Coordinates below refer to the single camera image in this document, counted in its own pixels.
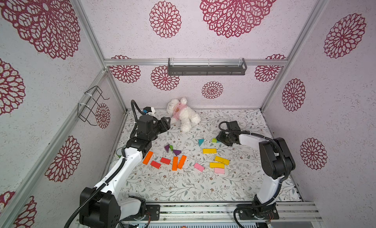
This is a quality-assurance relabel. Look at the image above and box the orange long block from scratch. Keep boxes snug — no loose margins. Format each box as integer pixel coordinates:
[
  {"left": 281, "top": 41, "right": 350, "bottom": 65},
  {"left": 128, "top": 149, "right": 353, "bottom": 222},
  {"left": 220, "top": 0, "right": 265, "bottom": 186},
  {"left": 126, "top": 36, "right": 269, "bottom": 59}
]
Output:
[
  {"left": 177, "top": 155, "right": 187, "bottom": 169},
  {"left": 143, "top": 151, "right": 153, "bottom": 165},
  {"left": 172, "top": 157, "right": 178, "bottom": 171}
]

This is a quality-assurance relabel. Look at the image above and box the magenta pink block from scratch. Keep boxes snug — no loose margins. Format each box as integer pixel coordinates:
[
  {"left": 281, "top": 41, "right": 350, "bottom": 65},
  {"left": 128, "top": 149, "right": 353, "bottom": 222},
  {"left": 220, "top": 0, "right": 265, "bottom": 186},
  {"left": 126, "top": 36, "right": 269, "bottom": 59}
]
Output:
[{"left": 194, "top": 163, "right": 205, "bottom": 172}]

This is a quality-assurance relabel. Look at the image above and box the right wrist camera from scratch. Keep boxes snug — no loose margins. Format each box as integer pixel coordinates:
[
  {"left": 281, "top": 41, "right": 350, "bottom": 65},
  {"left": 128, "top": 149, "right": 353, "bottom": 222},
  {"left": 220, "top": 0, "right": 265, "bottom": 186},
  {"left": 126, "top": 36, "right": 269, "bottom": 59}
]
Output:
[{"left": 226, "top": 121, "right": 241, "bottom": 132}]

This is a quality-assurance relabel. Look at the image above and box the black wire wall rack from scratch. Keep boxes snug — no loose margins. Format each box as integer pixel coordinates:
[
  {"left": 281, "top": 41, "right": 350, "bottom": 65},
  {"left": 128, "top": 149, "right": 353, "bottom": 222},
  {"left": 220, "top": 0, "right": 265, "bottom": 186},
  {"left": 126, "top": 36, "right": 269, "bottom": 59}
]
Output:
[{"left": 77, "top": 86, "right": 109, "bottom": 126}]

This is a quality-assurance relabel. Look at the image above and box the left orange long block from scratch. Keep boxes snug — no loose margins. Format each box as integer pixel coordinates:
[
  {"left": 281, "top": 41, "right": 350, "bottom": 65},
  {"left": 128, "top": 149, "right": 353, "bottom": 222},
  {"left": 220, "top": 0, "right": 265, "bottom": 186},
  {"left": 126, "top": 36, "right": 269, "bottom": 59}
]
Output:
[{"left": 143, "top": 151, "right": 153, "bottom": 165}]

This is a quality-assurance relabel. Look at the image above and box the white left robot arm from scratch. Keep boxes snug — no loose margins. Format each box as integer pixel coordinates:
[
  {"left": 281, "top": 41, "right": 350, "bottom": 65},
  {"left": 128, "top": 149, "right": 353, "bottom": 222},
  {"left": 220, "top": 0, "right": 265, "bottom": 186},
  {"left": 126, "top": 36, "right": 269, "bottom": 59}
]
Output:
[{"left": 64, "top": 114, "right": 171, "bottom": 228}]

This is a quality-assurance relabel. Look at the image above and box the light pink block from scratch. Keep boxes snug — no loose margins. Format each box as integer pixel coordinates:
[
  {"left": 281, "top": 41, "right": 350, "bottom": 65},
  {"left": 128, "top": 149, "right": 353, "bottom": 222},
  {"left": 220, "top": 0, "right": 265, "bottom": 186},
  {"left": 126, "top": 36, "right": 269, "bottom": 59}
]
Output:
[{"left": 214, "top": 168, "right": 225, "bottom": 174}]

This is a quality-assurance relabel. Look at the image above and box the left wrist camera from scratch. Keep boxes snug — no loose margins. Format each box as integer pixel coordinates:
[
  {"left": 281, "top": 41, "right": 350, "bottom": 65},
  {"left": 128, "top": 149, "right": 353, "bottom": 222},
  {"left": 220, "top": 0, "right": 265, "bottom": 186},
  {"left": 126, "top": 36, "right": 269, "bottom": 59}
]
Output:
[{"left": 143, "top": 107, "right": 155, "bottom": 117}]

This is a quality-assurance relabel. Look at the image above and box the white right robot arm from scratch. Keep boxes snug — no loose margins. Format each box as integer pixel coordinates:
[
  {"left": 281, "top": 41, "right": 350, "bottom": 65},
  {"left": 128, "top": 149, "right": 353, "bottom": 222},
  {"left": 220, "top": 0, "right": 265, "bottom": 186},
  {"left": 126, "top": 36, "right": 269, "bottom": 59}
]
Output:
[{"left": 216, "top": 131, "right": 296, "bottom": 228}]

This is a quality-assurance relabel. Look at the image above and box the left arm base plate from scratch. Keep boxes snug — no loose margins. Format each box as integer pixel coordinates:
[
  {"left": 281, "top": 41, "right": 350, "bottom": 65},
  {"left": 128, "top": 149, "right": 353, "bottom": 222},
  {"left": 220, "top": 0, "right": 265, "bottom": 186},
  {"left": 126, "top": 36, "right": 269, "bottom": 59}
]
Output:
[{"left": 122, "top": 204, "right": 161, "bottom": 222}]

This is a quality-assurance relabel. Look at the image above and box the right orange long block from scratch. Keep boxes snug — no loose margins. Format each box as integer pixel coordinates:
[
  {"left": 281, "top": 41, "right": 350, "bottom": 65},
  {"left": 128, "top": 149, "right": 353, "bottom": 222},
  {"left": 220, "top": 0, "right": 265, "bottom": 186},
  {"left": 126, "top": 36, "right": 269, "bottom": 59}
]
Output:
[{"left": 177, "top": 155, "right": 187, "bottom": 169}]

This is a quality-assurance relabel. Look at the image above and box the left red block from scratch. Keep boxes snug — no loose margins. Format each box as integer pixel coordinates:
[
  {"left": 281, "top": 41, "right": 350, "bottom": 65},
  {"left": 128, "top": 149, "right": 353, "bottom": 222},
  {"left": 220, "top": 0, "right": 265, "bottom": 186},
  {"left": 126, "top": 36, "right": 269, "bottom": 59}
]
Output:
[{"left": 150, "top": 161, "right": 161, "bottom": 169}]

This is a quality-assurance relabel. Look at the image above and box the white teddy bear pink shirt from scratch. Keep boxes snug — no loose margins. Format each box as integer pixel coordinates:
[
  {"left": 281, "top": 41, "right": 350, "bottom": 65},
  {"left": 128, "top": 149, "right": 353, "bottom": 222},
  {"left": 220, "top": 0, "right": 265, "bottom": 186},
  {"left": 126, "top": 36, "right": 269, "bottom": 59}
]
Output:
[{"left": 166, "top": 97, "right": 201, "bottom": 133}]

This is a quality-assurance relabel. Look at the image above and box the red block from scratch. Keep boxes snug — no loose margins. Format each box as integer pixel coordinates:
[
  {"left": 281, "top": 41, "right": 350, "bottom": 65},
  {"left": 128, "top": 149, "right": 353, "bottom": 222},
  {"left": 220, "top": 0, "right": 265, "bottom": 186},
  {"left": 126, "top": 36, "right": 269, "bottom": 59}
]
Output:
[
  {"left": 160, "top": 157, "right": 171, "bottom": 165},
  {"left": 150, "top": 161, "right": 161, "bottom": 169}
]

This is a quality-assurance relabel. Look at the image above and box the right purple triangle block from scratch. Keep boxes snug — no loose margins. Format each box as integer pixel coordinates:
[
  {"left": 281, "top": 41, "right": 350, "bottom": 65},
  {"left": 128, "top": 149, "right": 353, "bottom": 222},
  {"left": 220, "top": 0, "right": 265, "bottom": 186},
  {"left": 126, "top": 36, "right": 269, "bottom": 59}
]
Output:
[{"left": 173, "top": 150, "right": 182, "bottom": 156}]

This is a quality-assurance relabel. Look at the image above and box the middle orange long block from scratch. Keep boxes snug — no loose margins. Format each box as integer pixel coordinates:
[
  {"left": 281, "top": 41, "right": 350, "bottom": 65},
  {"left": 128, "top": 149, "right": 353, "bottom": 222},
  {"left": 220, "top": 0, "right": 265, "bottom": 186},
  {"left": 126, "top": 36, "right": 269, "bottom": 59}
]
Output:
[{"left": 172, "top": 157, "right": 178, "bottom": 171}]

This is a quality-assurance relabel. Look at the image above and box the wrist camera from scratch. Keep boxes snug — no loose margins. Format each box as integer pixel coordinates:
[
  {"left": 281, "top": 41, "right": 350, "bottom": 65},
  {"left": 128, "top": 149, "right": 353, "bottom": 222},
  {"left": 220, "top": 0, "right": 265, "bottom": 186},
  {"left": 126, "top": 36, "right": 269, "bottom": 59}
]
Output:
[
  {"left": 143, "top": 107, "right": 155, "bottom": 117},
  {"left": 226, "top": 121, "right": 241, "bottom": 132}
]

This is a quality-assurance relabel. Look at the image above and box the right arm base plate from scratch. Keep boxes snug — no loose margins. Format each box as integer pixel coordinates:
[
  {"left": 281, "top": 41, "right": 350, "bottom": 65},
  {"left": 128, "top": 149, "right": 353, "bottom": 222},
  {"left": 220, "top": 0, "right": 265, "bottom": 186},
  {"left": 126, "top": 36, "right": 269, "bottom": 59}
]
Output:
[{"left": 237, "top": 203, "right": 280, "bottom": 220}]

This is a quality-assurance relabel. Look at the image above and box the grey wall shelf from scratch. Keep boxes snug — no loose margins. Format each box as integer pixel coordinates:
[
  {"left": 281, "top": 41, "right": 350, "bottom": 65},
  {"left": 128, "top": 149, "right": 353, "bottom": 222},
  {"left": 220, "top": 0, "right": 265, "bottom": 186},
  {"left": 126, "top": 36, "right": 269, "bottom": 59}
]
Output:
[{"left": 167, "top": 59, "right": 248, "bottom": 76}]

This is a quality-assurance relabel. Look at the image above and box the teal triangle block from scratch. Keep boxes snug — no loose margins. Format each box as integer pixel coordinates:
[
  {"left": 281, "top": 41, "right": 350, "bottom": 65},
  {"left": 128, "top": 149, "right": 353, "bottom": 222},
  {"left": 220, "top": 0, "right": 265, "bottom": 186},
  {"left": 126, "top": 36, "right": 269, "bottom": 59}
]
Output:
[{"left": 198, "top": 139, "right": 205, "bottom": 146}]

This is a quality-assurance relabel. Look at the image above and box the right red block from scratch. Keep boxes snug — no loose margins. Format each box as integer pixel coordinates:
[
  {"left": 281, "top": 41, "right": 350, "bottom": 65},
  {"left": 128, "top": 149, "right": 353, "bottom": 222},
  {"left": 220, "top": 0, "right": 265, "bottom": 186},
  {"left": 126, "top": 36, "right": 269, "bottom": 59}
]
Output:
[{"left": 160, "top": 157, "right": 171, "bottom": 165}]

